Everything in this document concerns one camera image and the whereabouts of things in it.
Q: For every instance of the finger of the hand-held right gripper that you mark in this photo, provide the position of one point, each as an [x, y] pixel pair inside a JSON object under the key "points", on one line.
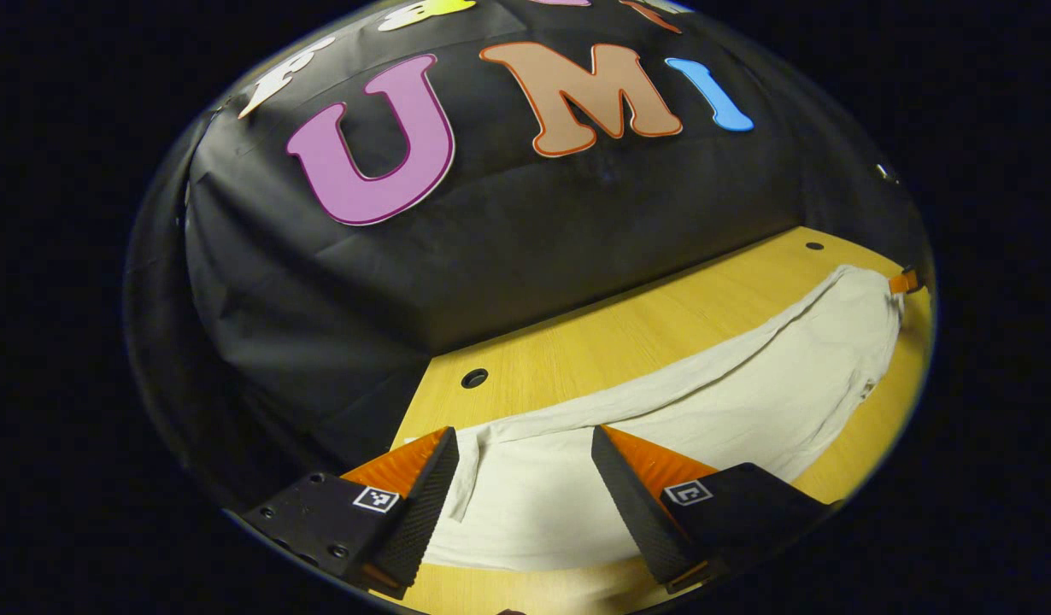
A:
{"points": [[904, 282]]}

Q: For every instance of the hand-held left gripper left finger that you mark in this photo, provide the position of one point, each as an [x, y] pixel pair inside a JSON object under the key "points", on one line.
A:
{"points": [[419, 521]]}

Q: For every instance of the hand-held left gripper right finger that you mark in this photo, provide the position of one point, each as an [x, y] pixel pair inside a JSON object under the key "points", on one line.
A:
{"points": [[637, 521]]}

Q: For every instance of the white jeans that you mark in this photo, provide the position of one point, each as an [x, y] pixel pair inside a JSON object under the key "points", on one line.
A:
{"points": [[543, 495]]}

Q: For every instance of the black backdrop cloth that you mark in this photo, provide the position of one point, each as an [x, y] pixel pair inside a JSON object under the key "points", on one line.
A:
{"points": [[491, 256]]}

